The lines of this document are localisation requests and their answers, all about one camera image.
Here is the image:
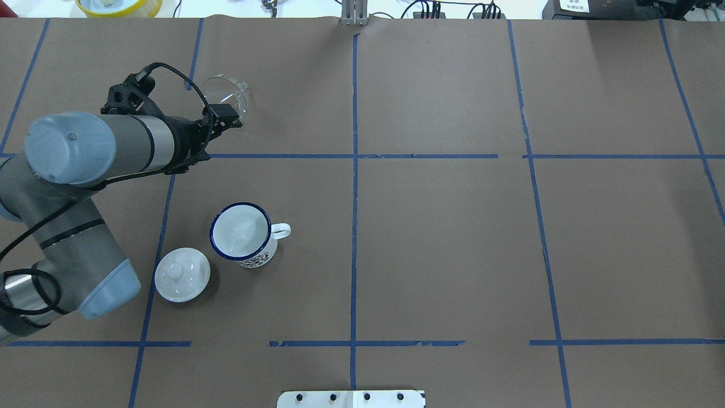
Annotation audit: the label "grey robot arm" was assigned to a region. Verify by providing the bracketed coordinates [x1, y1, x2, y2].
[2, 104, 242, 345]

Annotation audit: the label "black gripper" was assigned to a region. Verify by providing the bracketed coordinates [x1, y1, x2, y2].
[168, 103, 243, 168]

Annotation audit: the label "grey metal bracket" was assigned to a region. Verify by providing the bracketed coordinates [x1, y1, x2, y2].
[338, 0, 369, 26]

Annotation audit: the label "black cable connectors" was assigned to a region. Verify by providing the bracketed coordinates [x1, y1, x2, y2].
[397, 1, 506, 20]

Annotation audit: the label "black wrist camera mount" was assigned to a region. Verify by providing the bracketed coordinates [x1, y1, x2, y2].
[99, 71, 165, 119]

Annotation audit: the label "white enamel mug blue rim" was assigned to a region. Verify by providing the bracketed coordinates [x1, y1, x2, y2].
[208, 202, 292, 269]

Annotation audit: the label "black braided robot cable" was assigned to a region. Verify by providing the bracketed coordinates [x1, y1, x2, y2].
[0, 62, 219, 315]

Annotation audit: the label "yellow rimmed bowl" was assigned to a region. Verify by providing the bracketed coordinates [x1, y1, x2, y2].
[75, 1, 164, 18]

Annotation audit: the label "white metal mounting plate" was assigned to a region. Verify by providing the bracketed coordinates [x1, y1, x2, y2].
[276, 390, 427, 407]

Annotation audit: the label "black device with label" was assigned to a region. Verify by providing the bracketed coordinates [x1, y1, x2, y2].
[541, 1, 723, 22]

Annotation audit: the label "white enamel cup lid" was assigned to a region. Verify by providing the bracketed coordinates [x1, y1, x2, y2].
[153, 248, 211, 304]

